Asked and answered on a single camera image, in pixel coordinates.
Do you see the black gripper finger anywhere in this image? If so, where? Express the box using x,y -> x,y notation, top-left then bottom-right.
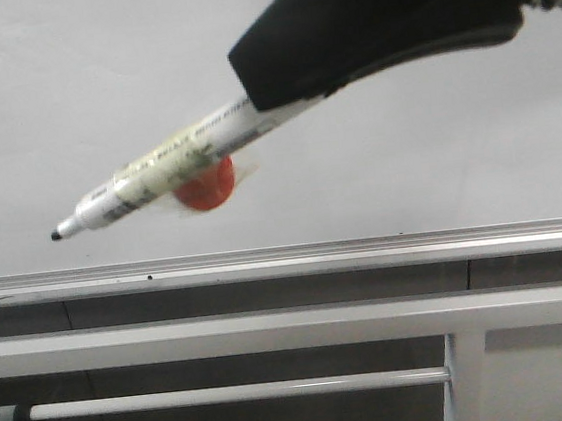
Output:
252,0 -> 523,111
228,0 -> 432,98

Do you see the red round magnet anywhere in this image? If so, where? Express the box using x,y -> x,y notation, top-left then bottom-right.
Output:
173,157 -> 236,212

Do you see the white whiteboard marker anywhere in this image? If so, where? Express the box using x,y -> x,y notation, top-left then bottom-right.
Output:
50,95 -> 324,241

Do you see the white horizontal stand rod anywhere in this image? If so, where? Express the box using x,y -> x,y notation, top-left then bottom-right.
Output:
30,366 -> 451,421

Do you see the whiteboard with aluminium frame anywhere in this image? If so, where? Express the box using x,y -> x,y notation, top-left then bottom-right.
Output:
0,0 -> 562,306

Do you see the white metal stand frame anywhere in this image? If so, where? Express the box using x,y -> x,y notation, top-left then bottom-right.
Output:
0,286 -> 562,421

